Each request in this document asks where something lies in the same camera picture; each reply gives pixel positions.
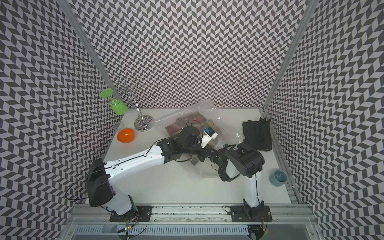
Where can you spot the red black plaid shirt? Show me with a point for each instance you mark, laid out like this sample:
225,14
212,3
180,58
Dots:
175,123

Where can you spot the orange plastic bowl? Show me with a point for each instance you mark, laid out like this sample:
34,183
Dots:
126,135

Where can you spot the chrome glass holder stand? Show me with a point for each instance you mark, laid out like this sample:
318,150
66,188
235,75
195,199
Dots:
129,92

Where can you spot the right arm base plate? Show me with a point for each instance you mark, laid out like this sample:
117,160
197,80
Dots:
260,214

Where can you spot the black folded shirt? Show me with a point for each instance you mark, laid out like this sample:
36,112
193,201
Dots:
258,135

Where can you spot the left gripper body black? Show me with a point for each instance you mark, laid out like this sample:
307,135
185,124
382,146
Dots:
197,149

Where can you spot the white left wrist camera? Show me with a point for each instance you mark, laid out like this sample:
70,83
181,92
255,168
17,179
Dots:
208,135

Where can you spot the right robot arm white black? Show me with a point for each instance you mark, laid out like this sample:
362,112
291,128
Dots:
242,160

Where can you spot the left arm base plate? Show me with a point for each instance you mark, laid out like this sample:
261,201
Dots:
141,213

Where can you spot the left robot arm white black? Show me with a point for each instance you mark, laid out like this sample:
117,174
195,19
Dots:
103,176

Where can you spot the yellow plaid shirt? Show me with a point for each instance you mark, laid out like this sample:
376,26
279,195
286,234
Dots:
210,124

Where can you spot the grey blue cup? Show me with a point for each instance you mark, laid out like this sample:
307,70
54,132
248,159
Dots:
278,178

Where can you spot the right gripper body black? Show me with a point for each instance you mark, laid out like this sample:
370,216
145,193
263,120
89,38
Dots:
215,157

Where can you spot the clear plastic vacuum bag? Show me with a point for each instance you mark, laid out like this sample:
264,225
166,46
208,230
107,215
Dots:
208,109

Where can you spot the green plastic wine glass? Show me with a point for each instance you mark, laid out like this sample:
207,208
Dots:
118,106

